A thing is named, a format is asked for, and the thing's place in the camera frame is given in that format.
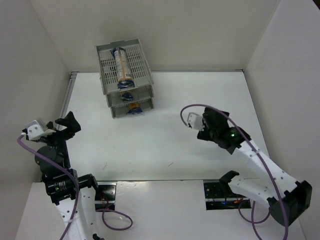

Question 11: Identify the spaghetti bag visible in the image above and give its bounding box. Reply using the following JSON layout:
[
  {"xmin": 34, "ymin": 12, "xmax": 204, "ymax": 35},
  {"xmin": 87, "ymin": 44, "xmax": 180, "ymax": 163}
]
[
  {"xmin": 110, "ymin": 47, "xmax": 135, "ymax": 89},
  {"xmin": 121, "ymin": 91, "xmax": 134, "ymax": 102},
  {"xmin": 127, "ymin": 102, "xmax": 143, "ymax": 115}
]

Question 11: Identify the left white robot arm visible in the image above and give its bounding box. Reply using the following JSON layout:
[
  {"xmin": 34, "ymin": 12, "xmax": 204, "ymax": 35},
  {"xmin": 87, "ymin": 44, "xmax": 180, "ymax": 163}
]
[{"xmin": 17, "ymin": 111, "xmax": 103, "ymax": 240}]

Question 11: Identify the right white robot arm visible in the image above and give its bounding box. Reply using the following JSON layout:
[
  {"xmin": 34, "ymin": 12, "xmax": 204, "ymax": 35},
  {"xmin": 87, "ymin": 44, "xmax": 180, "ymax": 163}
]
[{"xmin": 197, "ymin": 107, "xmax": 313, "ymax": 226}]

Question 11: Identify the grey three-tier tray shelf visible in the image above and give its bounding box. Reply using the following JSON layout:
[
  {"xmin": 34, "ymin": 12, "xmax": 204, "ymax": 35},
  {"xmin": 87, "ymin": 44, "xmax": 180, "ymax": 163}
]
[{"xmin": 95, "ymin": 38, "xmax": 154, "ymax": 119}]

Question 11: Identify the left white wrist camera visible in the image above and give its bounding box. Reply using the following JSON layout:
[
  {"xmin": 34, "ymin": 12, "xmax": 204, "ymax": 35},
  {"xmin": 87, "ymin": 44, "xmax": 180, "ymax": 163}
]
[{"xmin": 23, "ymin": 118, "xmax": 56, "ymax": 141}]

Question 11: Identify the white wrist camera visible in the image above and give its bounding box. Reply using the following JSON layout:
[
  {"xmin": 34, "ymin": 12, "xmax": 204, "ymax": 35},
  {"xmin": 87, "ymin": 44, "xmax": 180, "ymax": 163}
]
[
  {"xmin": 23, "ymin": 118, "xmax": 56, "ymax": 141},
  {"xmin": 187, "ymin": 112, "xmax": 205, "ymax": 131}
]

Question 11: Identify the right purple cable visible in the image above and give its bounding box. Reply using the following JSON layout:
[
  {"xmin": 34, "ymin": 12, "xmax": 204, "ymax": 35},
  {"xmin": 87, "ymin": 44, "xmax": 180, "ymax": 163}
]
[{"xmin": 180, "ymin": 104, "xmax": 290, "ymax": 240}]

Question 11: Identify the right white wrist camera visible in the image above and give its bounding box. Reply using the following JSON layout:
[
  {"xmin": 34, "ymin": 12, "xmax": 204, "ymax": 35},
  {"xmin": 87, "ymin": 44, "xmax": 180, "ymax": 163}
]
[{"xmin": 187, "ymin": 112, "xmax": 205, "ymax": 131}]

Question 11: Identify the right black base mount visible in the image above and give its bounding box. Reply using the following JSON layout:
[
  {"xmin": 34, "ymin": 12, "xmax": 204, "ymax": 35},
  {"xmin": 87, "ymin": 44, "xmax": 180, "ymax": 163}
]
[{"xmin": 203, "ymin": 179, "xmax": 252, "ymax": 211}]

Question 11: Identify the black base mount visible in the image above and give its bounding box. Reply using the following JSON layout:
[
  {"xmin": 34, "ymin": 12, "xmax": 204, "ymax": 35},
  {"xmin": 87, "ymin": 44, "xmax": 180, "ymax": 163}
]
[
  {"xmin": 94, "ymin": 181, "xmax": 117, "ymax": 211},
  {"xmin": 203, "ymin": 179, "xmax": 252, "ymax": 211}
]

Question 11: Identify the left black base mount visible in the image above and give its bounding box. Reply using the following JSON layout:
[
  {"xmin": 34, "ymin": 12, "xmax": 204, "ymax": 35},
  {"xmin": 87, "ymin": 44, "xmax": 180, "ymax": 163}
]
[{"xmin": 94, "ymin": 181, "xmax": 117, "ymax": 211}]

